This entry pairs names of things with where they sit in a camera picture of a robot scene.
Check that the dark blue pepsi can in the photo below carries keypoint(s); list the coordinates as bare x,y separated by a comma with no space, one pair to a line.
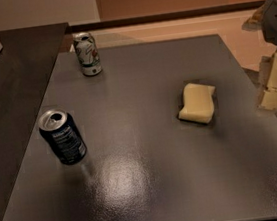
58,128

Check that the yellow sponge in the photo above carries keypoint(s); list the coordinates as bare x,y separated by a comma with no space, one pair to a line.
197,103

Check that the dark wooden side table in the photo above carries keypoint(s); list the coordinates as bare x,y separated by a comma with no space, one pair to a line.
26,63

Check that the white green soda can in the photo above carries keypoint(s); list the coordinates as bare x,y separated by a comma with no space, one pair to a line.
87,53

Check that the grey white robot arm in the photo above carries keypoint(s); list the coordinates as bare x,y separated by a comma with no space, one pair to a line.
265,19

